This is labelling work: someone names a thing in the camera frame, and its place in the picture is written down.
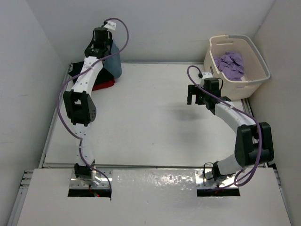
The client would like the teal t shirt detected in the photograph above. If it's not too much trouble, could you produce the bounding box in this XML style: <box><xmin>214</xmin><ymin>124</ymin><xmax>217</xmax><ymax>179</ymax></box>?
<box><xmin>101</xmin><ymin>42</ymin><xmax>122</xmax><ymax>79</ymax></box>

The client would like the lavender t shirt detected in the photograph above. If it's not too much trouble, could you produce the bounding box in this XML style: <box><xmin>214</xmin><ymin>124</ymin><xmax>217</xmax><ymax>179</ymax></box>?
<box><xmin>214</xmin><ymin>51</ymin><xmax>245</xmax><ymax>81</ymax></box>

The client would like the black t shirt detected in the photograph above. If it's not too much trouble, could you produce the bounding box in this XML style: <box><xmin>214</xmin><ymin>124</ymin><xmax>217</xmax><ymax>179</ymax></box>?
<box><xmin>68</xmin><ymin>61</ymin><xmax>115</xmax><ymax>88</ymax></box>

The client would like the red t shirt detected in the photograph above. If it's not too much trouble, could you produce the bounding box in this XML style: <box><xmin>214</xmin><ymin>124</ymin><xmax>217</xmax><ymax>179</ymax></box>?
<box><xmin>92</xmin><ymin>79</ymin><xmax>115</xmax><ymax>91</ymax></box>

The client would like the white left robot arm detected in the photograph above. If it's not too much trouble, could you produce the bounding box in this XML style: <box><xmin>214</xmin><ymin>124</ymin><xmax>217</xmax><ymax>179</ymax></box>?
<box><xmin>63</xmin><ymin>27</ymin><xmax>113</xmax><ymax>180</ymax></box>

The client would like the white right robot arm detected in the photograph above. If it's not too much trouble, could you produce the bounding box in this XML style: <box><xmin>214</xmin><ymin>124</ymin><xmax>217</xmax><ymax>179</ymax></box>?
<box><xmin>187</xmin><ymin>78</ymin><xmax>274</xmax><ymax>181</ymax></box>

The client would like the cream plastic laundry basket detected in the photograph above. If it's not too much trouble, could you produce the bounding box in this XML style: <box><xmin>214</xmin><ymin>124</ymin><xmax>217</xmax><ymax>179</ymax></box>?
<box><xmin>204</xmin><ymin>35</ymin><xmax>271</xmax><ymax>100</ymax></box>

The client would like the white front cover panel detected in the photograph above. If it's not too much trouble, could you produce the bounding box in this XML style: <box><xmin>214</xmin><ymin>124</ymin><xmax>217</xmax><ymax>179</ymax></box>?
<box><xmin>18</xmin><ymin>168</ymin><xmax>290</xmax><ymax>226</ymax></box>

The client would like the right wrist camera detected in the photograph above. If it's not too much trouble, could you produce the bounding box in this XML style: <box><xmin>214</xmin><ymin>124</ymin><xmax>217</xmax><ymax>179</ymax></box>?
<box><xmin>198</xmin><ymin>72</ymin><xmax>213</xmax><ymax>86</ymax></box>

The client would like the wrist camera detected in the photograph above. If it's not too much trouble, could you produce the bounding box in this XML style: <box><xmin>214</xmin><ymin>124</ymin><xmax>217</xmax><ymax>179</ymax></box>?
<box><xmin>103</xmin><ymin>21</ymin><xmax>117</xmax><ymax>31</ymax></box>
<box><xmin>198</xmin><ymin>72</ymin><xmax>213</xmax><ymax>86</ymax></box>

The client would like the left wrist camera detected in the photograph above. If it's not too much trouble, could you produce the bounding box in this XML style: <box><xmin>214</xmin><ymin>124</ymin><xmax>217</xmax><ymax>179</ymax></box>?
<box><xmin>103</xmin><ymin>21</ymin><xmax>117</xmax><ymax>31</ymax></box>

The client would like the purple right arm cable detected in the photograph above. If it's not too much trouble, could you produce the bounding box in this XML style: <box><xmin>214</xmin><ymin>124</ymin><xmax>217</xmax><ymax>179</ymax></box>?
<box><xmin>187</xmin><ymin>65</ymin><xmax>262</xmax><ymax>189</ymax></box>

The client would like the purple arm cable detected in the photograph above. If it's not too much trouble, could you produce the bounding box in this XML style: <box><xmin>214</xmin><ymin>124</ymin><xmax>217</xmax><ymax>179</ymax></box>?
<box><xmin>57</xmin><ymin>17</ymin><xmax>130</xmax><ymax>196</ymax></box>
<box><xmin>187</xmin><ymin>65</ymin><xmax>262</xmax><ymax>189</ymax></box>

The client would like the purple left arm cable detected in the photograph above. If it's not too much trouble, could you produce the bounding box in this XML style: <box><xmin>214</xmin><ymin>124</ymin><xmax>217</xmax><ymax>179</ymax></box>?
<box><xmin>57</xmin><ymin>17</ymin><xmax>130</xmax><ymax>196</ymax></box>

